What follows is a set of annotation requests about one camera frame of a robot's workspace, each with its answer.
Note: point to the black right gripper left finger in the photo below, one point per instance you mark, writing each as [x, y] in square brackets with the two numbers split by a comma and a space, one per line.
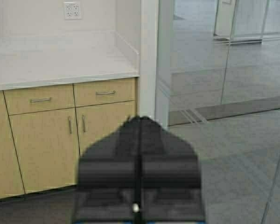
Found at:
[106, 178]

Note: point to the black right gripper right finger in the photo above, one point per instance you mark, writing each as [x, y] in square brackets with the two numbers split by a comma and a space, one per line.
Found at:
[172, 182]

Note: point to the right wooden cabinet door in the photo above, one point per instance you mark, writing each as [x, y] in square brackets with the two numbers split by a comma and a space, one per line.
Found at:
[97, 121]

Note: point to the wooden cabinet door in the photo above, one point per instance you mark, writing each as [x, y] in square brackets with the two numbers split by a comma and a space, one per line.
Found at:
[47, 148]
[97, 121]

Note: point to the left wooden cabinet door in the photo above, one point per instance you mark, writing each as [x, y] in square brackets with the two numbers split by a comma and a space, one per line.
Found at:
[47, 148]

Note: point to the right wooden drawer front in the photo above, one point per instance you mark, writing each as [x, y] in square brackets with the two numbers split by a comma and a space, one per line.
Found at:
[104, 92]

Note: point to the wooden drawer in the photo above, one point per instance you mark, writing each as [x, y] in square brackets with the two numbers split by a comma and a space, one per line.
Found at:
[104, 92]
[39, 99]

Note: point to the left wooden drawer front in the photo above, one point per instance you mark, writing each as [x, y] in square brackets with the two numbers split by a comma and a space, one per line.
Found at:
[39, 99]

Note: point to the glass partition wall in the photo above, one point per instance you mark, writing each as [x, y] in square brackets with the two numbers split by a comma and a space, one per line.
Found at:
[217, 59]

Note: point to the white wall power outlet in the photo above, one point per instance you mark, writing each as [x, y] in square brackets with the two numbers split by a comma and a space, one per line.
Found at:
[72, 10]

